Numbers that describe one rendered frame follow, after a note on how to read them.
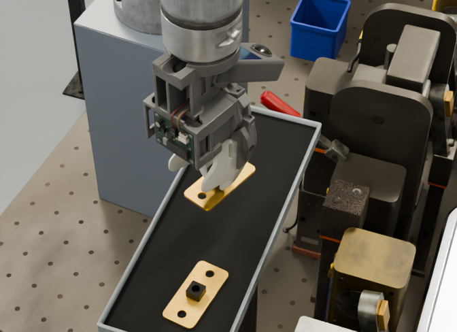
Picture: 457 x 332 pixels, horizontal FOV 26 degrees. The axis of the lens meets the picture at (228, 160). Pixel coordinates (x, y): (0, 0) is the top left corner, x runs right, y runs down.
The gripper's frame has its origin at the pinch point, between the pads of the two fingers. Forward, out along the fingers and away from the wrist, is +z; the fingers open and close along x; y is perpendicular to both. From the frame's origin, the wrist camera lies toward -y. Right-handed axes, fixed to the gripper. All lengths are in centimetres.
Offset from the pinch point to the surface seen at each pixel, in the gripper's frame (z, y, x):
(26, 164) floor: 123, -51, -117
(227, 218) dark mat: 7.5, -0.3, 0.9
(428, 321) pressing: 23.2, -13.7, 22.2
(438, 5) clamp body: 23, -67, -10
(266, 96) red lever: 7.9, -19.2, -8.7
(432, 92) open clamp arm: 13.7, -39.7, 4.5
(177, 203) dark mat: 7.5, 1.9, -5.0
